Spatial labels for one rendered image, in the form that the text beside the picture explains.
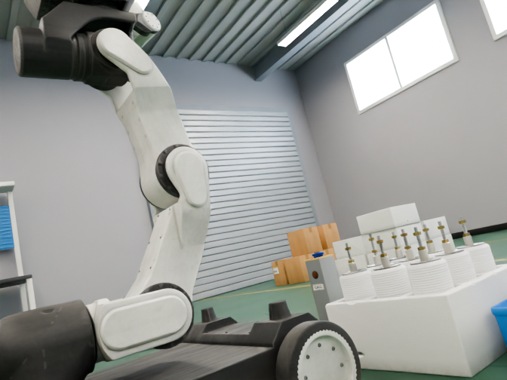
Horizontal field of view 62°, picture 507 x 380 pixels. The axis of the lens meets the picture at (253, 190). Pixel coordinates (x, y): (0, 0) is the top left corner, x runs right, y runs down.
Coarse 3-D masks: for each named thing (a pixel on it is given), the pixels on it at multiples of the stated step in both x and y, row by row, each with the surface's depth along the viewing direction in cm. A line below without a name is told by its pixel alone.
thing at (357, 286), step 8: (360, 272) 120; (368, 272) 120; (344, 280) 121; (352, 280) 119; (360, 280) 118; (368, 280) 119; (344, 288) 121; (352, 288) 119; (360, 288) 118; (368, 288) 118; (344, 296) 122; (352, 296) 119; (360, 296) 118; (368, 296) 118
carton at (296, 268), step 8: (296, 256) 486; (304, 256) 484; (312, 256) 490; (288, 264) 496; (296, 264) 485; (304, 264) 481; (288, 272) 497; (296, 272) 486; (304, 272) 477; (296, 280) 487; (304, 280) 475
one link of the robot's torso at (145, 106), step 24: (120, 48) 102; (144, 72) 104; (120, 96) 116; (144, 96) 104; (168, 96) 108; (120, 120) 113; (144, 120) 104; (168, 120) 108; (144, 144) 106; (168, 144) 106; (144, 168) 108; (144, 192) 109; (168, 192) 102
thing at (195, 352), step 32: (0, 320) 80; (32, 320) 80; (64, 320) 81; (224, 320) 121; (288, 320) 91; (0, 352) 75; (32, 352) 76; (64, 352) 79; (96, 352) 85; (160, 352) 115; (192, 352) 103; (224, 352) 94; (256, 352) 86
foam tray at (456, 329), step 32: (480, 288) 102; (352, 320) 116; (384, 320) 107; (416, 320) 100; (448, 320) 94; (480, 320) 98; (384, 352) 108; (416, 352) 101; (448, 352) 94; (480, 352) 95
